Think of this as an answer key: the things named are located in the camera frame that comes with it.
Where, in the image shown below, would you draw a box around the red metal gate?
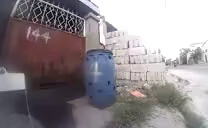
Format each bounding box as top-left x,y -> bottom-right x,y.
5,0 -> 87,102

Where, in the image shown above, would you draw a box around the grey asphalt road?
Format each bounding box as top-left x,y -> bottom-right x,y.
167,63 -> 208,128

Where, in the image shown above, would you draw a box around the blue plastic barrel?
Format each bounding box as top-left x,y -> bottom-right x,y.
84,48 -> 118,110

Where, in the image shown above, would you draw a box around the concrete gate pillar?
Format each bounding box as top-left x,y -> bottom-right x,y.
84,12 -> 107,52

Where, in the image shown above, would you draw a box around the orange brick piece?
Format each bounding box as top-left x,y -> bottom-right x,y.
128,89 -> 148,100

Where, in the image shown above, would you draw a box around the trees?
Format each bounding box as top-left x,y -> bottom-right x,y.
178,46 -> 204,65

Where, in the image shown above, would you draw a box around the grey concrete ground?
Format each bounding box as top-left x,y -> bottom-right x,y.
0,96 -> 115,128

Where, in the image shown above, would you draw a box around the weedy grass strip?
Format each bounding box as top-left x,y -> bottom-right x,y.
106,80 -> 208,128

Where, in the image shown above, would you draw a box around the stack of concrete blocks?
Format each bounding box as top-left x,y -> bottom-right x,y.
105,30 -> 167,83

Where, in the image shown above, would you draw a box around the white box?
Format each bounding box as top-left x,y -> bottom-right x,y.
0,66 -> 27,94

